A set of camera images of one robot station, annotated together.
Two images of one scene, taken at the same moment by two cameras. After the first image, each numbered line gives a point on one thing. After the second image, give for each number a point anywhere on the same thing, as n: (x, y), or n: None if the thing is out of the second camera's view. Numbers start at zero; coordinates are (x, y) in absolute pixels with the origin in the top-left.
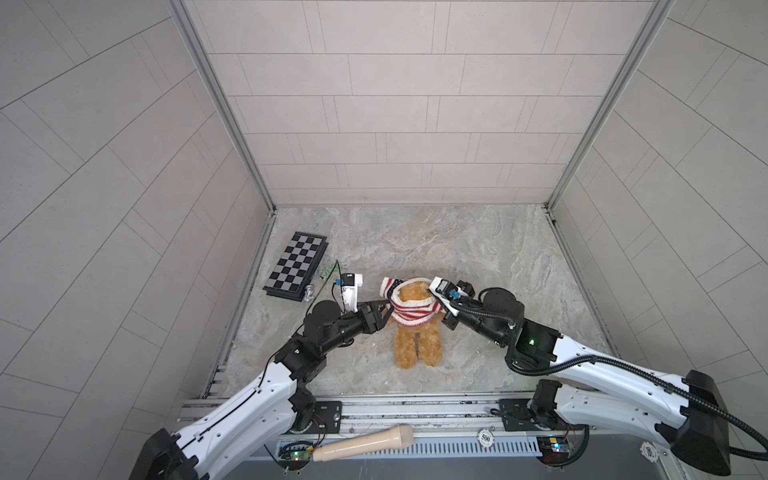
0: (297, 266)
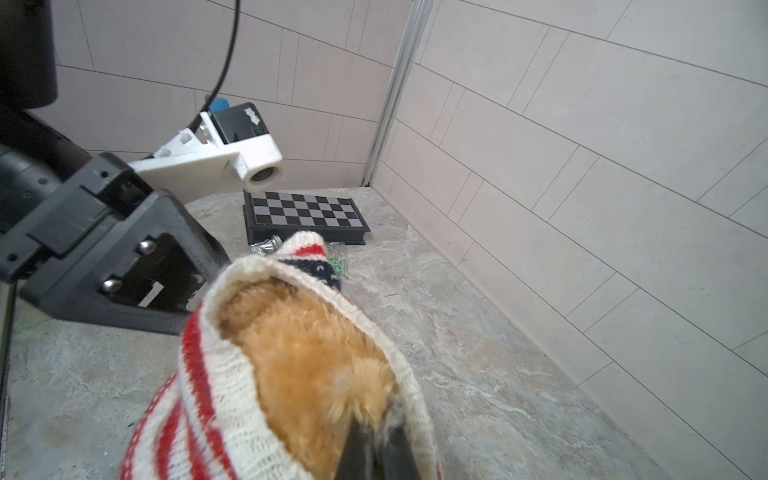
0: (337, 219)
